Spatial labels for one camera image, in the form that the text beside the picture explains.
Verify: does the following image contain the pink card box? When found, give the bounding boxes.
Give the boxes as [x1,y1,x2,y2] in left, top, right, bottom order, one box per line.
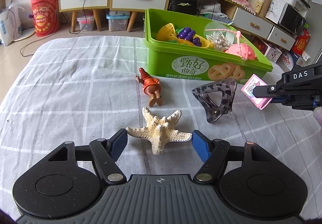
[240,73,273,111]

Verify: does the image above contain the white starfish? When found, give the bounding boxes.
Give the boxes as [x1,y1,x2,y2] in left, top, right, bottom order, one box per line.
[126,106,192,155]

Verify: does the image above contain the pink pig toy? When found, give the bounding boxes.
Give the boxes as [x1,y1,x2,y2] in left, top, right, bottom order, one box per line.
[204,27,258,62]

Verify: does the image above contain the clear cotton swab jar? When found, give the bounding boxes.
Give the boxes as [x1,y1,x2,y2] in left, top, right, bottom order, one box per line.
[204,21,237,52]

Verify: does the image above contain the yellow toy pot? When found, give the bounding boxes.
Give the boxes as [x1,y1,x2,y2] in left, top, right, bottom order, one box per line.
[177,34,214,49]

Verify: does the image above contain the purple toy grapes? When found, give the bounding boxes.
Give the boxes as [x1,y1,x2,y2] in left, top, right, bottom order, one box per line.
[176,27,196,40]

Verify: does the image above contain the toy corn cob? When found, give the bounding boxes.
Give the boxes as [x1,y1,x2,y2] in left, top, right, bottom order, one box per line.
[156,23,177,42]

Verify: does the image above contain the leopard print hair claw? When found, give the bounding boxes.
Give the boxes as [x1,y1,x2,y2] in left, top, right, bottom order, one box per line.
[192,78,237,123]

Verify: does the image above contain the black microwave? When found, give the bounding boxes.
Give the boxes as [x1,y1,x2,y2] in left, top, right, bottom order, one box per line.
[265,0,306,36]

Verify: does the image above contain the orange brown figurine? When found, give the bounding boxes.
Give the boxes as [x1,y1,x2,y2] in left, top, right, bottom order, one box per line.
[135,67,163,107]

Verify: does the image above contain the grey checked cloth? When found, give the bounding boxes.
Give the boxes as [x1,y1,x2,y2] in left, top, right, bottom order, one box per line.
[1,36,321,219]

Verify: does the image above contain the green plastic cookie box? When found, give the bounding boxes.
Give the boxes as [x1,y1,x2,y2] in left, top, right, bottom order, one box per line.
[145,9,273,83]

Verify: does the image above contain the black case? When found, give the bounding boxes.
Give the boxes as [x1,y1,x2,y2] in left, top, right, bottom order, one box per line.
[168,0,198,15]

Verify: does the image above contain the blue lid storage box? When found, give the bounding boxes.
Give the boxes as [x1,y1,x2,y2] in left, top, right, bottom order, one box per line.
[106,10,130,31]

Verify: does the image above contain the clear pink storage box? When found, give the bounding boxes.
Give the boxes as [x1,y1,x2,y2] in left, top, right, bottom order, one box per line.
[76,13,96,32]

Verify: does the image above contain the red printed bucket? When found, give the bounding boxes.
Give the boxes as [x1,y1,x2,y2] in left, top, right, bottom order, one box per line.
[31,0,60,37]

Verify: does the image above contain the white paper bag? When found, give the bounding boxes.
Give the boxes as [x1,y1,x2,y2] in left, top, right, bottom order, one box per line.
[0,2,22,47]

